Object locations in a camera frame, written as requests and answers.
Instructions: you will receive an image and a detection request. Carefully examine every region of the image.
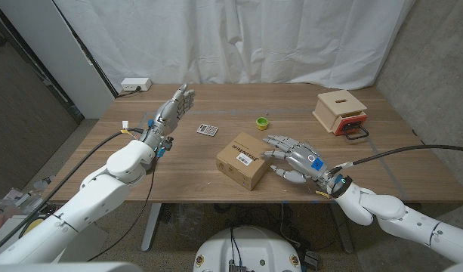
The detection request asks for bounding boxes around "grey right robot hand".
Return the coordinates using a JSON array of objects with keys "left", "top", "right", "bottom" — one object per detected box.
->
[{"left": 261, "top": 134, "right": 337, "bottom": 189}]

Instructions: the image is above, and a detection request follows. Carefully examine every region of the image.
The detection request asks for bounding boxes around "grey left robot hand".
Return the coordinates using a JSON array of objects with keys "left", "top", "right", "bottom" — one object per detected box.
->
[{"left": 141, "top": 82, "right": 196, "bottom": 148}]

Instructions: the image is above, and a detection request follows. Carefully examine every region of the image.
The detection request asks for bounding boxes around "small grey calculator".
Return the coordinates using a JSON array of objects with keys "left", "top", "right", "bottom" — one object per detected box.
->
[{"left": 196, "top": 123, "right": 220, "bottom": 138}]

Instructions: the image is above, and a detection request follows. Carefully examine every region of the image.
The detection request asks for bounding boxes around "wooden slotted box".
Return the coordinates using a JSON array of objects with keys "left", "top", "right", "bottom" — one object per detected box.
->
[{"left": 312, "top": 89, "right": 368, "bottom": 133}]

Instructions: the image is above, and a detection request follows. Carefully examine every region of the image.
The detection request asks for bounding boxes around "brown cardboard packing box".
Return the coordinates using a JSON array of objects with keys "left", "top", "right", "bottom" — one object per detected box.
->
[{"left": 215, "top": 131, "right": 273, "bottom": 192}]

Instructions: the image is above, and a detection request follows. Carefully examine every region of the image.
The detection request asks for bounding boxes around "white power strip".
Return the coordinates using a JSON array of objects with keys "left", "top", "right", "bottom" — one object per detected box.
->
[{"left": 120, "top": 77, "right": 153, "bottom": 92}]

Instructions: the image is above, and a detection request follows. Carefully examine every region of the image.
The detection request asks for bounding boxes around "grey metal table leg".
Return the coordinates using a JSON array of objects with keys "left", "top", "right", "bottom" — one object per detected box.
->
[
  {"left": 330, "top": 211, "right": 355, "bottom": 255},
  {"left": 140, "top": 202, "right": 163, "bottom": 252}
]

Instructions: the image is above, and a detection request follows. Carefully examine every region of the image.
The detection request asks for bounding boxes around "white fabric curtain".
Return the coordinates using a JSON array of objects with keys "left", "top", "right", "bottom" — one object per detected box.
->
[{"left": 53, "top": 0, "right": 417, "bottom": 91}]

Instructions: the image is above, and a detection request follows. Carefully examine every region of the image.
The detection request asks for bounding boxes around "grey floor power adapter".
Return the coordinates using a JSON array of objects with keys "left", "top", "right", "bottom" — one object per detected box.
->
[{"left": 304, "top": 249, "right": 323, "bottom": 270}]

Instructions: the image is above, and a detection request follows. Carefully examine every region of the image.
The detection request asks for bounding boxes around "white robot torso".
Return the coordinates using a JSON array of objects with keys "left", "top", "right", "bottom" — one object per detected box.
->
[{"left": 193, "top": 225, "right": 303, "bottom": 272}]

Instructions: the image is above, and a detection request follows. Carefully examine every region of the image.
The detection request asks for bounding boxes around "white leaning panel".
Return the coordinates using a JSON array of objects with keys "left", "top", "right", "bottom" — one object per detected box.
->
[{"left": 0, "top": 0, "right": 116, "bottom": 120}]

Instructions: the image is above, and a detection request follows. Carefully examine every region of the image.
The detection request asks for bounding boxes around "yellow black pendant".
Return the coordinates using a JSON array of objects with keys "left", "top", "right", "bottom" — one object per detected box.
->
[{"left": 19, "top": 218, "right": 43, "bottom": 238}]

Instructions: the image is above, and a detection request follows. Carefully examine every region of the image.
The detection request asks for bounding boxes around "red drawer with black handle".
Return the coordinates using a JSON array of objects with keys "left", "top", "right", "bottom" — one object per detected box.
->
[{"left": 333, "top": 112, "right": 370, "bottom": 141}]

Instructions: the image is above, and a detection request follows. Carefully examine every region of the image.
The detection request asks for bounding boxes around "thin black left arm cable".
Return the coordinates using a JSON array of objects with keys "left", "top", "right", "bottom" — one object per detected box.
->
[{"left": 85, "top": 156, "right": 159, "bottom": 263}]

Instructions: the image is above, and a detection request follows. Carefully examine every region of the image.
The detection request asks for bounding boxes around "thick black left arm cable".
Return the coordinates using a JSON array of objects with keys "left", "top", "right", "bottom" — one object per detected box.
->
[{"left": 0, "top": 127, "right": 145, "bottom": 258}]

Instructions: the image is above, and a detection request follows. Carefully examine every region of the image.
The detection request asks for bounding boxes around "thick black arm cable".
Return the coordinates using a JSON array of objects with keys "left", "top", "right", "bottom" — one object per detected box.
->
[
  {"left": 0, "top": 127, "right": 145, "bottom": 258},
  {"left": 329, "top": 144, "right": 463, "bottom": 175}
]

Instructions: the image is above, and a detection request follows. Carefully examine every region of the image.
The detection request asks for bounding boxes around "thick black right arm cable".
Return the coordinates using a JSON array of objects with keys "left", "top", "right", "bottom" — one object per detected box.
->
[{"left": 329, "top": 144, "right": 463, "bottom": 175}]

